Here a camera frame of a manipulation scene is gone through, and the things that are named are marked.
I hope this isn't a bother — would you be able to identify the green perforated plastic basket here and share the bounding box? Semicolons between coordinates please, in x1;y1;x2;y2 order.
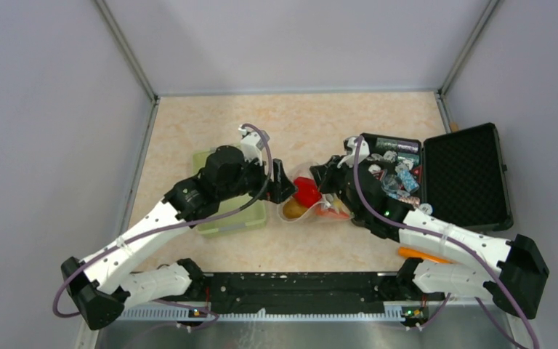
192;144;268;238

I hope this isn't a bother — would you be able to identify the black case with poker chips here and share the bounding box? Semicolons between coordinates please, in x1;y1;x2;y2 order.
363;123;514;231

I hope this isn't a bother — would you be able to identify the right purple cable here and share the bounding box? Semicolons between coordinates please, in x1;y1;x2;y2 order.
351;135;542;349

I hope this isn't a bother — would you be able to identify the clear polka dot zip bag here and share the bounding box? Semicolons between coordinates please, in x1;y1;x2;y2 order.
276;161;352;223

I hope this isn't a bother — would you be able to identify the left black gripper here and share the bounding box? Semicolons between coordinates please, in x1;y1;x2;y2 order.
219;151;297;204

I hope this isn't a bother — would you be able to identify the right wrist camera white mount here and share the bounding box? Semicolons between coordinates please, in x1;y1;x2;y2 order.
337;136;371;168

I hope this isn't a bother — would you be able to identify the brown potato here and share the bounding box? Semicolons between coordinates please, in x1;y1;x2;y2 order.
282;198;309;220

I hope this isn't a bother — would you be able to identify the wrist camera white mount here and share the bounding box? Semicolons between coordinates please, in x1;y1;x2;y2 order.
238;125;268;164
337;136;371;168

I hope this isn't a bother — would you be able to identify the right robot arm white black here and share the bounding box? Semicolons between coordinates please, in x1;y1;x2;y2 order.
310;156;550;320

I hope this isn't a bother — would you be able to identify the yellow lemon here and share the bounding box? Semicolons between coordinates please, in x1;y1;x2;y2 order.
331;199;349;214

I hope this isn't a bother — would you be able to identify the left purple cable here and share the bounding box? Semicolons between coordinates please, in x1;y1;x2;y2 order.
52;123;274;320

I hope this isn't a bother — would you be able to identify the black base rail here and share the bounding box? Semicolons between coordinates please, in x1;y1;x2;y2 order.
165;272;441;315

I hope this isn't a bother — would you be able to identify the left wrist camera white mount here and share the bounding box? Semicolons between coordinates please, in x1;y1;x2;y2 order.
238;125;268;164

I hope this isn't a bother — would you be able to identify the orange handled tool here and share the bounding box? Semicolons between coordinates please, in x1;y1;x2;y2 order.
398;246;451;264

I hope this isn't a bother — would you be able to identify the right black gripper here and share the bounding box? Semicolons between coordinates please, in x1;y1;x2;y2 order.
310;155;365;220

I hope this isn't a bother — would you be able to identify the red bell pepper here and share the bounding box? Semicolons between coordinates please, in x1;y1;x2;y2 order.
293;177;322;208

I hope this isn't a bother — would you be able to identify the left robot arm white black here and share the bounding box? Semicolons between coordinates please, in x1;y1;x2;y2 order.
58;145;297;330

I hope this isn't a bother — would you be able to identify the purple cable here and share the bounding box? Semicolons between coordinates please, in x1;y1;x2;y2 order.
52;123;274;320
351;135;542;349

